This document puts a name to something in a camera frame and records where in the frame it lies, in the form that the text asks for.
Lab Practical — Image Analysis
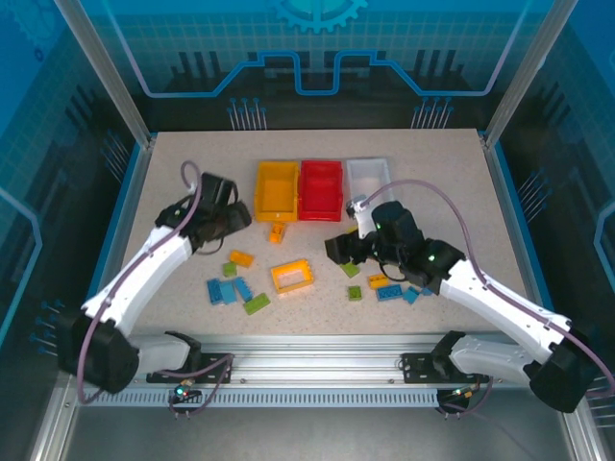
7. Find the yellow lego window frame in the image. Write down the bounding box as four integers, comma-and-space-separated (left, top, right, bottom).
270, 258, 315, 296

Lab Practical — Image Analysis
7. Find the long green lego brick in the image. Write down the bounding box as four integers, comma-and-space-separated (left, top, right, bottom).
242, 292, 272, 317

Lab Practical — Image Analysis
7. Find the yellow plastic bin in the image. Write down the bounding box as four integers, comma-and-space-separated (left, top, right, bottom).
253, 160, 302, 225

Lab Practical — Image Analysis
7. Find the white plastic bin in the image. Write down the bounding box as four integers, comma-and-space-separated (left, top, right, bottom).
344, 157, 398, 212

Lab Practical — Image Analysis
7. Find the red plastic bin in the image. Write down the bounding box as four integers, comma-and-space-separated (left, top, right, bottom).
298, 159, 345, 223

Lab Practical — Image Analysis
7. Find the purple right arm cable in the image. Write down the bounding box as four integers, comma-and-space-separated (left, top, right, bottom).
359, 179, 615, 417

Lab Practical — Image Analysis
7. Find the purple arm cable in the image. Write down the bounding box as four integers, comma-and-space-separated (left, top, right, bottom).
75, 160, 236, 419
359, 179, 615, 417

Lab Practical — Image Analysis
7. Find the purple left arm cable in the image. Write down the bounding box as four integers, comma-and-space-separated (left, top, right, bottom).
75, 160, 236, 419

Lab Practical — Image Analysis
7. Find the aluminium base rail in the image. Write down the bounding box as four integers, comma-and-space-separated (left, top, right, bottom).
129, 333, 534, 391

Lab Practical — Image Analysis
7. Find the slotted cable duct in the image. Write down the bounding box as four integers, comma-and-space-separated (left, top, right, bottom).
76, 387, 441, 409

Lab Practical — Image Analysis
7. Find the aluminium frame post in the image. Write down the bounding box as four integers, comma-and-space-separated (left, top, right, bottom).
482, 0, 581, 150
52, 0, 158, 148

